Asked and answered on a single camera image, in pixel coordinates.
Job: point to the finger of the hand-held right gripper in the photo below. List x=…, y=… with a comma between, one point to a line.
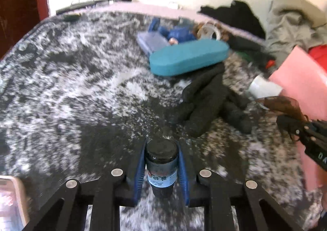
x=314, y=131

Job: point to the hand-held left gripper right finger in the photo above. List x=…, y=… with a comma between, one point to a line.
x=183, y=172

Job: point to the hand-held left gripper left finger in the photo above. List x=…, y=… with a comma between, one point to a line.
x=139, y=169

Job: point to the small black bottle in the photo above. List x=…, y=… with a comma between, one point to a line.
x=161, y=167

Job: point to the brown hair net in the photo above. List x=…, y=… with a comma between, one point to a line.
x=281, y=104

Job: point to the pink cardboard box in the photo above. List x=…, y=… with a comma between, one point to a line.
x=301, y=77

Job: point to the white paper cup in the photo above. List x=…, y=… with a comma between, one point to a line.
x=264, y=87

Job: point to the black knit gloves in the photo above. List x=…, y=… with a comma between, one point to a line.
x=204, y=98

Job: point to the red bag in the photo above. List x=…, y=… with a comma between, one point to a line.
x=319, y=52

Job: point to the dark folded sock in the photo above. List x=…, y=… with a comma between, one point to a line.
x=245, y=46

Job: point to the grey jacket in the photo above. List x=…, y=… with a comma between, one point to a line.
x=293, y=23

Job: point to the teal glasses case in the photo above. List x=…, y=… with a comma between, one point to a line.
x=189, y=58

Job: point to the clear plastic box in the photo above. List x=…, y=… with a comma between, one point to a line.
x=150, y=41

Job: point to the pink-cased phone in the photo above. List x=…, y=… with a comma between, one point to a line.
x=10, y=202

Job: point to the black crumpled cloth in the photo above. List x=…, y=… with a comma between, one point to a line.
x=237, y=18

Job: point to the blue figurine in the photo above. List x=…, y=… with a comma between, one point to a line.
x=178, y=34

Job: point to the white tape roll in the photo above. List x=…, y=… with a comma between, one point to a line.
x=204, y=32

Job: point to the black stick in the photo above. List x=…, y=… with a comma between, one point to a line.
x=67, y=9

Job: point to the dark red wooden door frame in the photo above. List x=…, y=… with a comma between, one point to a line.
x=20, y=3

